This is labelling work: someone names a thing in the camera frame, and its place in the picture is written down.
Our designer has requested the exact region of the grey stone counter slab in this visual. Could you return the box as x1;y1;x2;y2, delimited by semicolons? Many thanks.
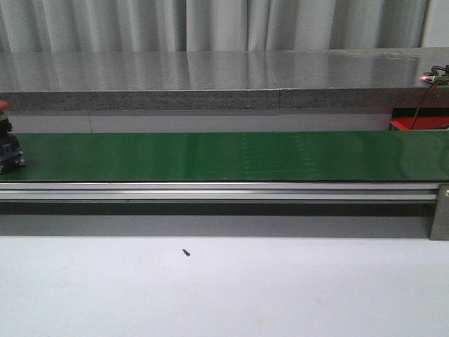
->
1;48;448;112

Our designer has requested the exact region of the green conveyor belt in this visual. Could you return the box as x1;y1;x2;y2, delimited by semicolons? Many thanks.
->
1;131;448;182

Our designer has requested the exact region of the red bin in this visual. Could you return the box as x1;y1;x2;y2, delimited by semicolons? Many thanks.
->
390;108;448;131

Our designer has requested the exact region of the red mushroom push button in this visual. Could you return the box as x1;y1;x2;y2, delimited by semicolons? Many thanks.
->
0;100;25;174

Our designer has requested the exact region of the green circuit board red LED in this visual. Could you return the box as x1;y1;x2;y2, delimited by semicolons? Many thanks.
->
420;65;449;84

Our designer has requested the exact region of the grey pleated curtain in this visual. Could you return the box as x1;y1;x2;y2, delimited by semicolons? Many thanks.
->
1;1;429;53

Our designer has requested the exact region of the aluminium conveyor side rail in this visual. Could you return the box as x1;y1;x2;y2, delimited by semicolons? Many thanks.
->
1;182;448;203

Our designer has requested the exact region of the steel conveyor support bracket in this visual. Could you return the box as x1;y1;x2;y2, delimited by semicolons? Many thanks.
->
429;184;449;241

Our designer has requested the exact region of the thin brown wire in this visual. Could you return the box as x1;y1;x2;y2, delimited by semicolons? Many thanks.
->
408;81;438;130

